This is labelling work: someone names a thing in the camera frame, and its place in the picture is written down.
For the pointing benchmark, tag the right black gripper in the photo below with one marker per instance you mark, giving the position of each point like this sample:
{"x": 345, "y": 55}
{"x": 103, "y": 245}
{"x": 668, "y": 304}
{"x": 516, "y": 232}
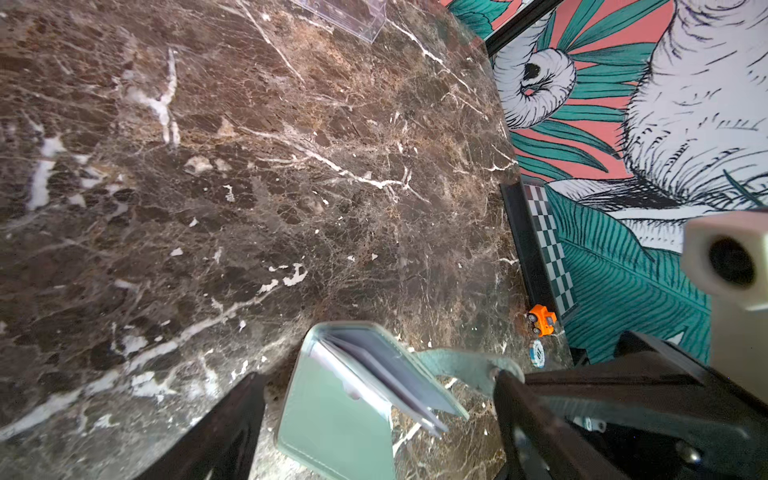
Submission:
{"x": 655, "y": 412}

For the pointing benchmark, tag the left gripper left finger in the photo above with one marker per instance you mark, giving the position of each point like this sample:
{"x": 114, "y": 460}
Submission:
{"x": 223, "y": 443}

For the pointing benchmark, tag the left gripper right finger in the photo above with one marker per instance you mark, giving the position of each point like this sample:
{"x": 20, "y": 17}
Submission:
{"x": 560, "y": 447}

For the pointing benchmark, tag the small white round disc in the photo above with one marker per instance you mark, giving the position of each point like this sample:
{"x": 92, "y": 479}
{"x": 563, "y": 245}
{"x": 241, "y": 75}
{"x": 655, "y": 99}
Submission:
{"x": 537, "y": 354}

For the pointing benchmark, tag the small orange toy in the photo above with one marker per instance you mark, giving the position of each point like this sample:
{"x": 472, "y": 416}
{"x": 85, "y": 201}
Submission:
{"x": 541, "y": 320}

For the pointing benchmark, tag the black white checkerboard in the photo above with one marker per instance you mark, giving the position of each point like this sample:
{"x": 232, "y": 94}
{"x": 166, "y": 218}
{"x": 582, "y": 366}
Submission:
{"x": 545, "y": 270}

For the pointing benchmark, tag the clear plastic organizer box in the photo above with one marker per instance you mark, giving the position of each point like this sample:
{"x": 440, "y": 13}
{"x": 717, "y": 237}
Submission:
{"x": 362, "y": 18}

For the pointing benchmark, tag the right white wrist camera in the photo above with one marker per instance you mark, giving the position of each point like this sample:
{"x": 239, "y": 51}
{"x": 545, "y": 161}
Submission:
{"x": 725, "y": 256}

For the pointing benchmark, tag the right black frame post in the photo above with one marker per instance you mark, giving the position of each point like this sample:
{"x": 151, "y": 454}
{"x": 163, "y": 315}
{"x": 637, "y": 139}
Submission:
{"x": 519, "y": 23}

